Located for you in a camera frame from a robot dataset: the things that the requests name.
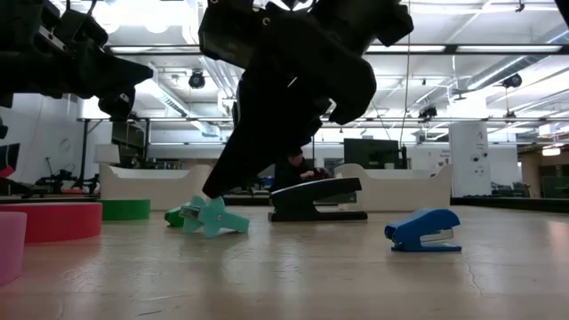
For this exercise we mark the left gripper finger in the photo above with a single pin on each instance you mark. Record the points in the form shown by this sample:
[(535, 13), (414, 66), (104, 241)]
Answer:
[(120, 66), (115, 82)]

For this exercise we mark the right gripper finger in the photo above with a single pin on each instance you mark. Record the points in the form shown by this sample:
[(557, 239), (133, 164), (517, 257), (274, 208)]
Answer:
[(240, 106), (271, 129)]

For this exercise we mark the teal staple remover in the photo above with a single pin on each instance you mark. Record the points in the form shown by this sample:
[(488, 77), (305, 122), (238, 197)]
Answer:
[(215, 218)]

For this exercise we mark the green tape roll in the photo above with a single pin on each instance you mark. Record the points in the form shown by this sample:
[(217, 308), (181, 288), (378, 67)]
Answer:
[(126, 210)]

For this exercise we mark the green mini stapler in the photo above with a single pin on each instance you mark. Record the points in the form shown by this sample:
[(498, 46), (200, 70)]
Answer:
[(173, 218)]

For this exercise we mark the red tape roll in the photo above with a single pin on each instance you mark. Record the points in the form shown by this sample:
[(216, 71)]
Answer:
[(53, 222)]

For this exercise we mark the blue mini stapler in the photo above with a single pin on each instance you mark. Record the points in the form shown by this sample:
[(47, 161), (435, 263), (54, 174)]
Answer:
[(418, 226)]

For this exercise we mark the pink tape roll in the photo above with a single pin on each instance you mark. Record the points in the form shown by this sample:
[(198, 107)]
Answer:
[(11, 244)]

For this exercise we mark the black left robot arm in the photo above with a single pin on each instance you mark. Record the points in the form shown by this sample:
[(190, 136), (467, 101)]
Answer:
[(13, 53)]

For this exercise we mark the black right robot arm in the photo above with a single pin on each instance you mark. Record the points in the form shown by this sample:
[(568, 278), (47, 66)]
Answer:
[(391, 22)]

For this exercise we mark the black stapler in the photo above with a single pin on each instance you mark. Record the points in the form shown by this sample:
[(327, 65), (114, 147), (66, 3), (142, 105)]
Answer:
[(302, 200)]

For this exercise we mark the person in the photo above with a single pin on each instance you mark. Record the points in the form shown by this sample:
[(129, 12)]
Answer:
[(289, 173)]

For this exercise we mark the black ceiling spot lamp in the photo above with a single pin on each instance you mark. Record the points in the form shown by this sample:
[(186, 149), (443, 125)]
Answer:
[(512, 81), (427, 112), (197, 80)]

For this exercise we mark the black monitor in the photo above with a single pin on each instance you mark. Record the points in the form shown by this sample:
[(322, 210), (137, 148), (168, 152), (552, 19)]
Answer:
[(373, 153)]

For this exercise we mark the white plastic bin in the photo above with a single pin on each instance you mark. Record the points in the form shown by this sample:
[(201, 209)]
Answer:
[(400, 191), (151, 186)]

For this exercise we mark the red slanted bar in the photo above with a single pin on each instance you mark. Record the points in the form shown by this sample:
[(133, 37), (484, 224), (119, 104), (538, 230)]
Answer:
[(5, 172)]

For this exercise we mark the white pillar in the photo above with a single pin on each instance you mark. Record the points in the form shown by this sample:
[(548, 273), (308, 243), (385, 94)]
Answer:
[(469, 160)]

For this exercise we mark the black wall screen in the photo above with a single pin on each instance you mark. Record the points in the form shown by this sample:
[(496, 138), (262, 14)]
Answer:
[(10, 156)]

